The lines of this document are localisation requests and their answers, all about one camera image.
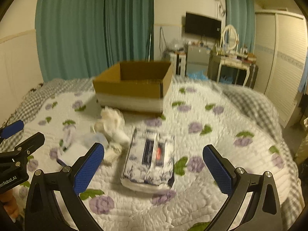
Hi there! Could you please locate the white green plush ring toy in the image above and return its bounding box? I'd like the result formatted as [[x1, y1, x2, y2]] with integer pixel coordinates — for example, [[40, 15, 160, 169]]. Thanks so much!
[[59, 125, 76, 154]]

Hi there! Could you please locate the cream fluffy cloth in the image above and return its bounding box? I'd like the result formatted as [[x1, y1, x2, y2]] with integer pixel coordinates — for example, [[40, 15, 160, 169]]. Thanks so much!
[[93, 106, 131, 148]]

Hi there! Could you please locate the large floral tissue pack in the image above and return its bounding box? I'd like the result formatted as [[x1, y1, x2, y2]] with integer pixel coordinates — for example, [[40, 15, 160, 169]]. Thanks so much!
[[121, 128, 175, 194]]

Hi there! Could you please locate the grey checked blanket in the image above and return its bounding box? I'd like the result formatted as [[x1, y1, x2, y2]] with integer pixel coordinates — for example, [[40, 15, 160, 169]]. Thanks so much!
[[0, 78, 95, 150]]

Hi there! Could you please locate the blue small tissue pack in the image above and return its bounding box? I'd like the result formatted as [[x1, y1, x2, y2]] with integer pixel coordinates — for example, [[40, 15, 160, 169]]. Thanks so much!
[[56, 133, 109, 166]]

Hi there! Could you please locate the floral quilted bedspread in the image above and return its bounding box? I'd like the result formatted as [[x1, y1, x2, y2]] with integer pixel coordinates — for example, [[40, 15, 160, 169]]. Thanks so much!
[[0, 75, 304, 231]]

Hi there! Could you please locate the teal curtain left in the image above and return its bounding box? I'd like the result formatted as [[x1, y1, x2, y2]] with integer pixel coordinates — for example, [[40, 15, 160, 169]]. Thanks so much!
[[35, 0, 154, 81]]

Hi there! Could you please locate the teal curtain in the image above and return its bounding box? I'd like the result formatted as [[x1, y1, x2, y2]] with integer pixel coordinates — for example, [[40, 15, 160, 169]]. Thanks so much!
[[226, 0, 255, 53], [35, 0, 154, 81]]

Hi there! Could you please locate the brown cardboard box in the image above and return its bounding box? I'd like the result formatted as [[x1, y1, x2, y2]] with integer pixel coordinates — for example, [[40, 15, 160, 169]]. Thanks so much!
[[93, 61, 173, 114]]

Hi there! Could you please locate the white dressing table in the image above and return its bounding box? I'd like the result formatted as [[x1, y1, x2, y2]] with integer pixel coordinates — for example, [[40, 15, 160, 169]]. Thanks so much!
[[212, 55, 258, 89]]

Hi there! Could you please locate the small grey refrigerator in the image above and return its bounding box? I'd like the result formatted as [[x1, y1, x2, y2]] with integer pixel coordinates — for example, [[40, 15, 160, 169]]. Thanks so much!
[[186, 45, 210, 77]]

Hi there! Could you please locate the white wardrobe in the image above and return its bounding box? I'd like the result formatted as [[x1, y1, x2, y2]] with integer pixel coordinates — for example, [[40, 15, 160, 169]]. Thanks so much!
[[254, 10, 307, 127]]

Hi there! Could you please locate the white oval vanity mirror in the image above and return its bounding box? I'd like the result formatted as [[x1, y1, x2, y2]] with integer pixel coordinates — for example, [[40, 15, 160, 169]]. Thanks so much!
[[220, 24, 239, 53]]

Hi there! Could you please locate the teal curtain right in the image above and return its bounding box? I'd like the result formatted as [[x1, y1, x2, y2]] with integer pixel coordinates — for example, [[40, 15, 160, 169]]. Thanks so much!
[[226, 0, 255, 53]]

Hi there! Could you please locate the black wall television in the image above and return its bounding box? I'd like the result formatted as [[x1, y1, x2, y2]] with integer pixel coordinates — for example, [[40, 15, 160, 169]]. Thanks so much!
[[184, 12, 221, 40]]

